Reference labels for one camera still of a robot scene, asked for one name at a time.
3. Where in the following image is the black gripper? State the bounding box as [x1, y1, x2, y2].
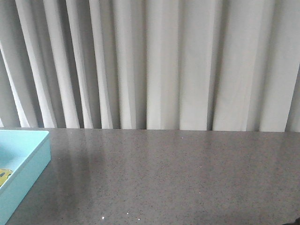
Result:
[285, 217, 300, 225]

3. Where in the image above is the yellow toy beetle car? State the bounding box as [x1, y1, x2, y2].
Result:
[0, 168, 13, 186]

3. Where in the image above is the light blue box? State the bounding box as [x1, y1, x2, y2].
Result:
[0, 130, 51, 225]

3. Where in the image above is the grey pleated curtain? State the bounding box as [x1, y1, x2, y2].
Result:
[0, 0, 300, 132]

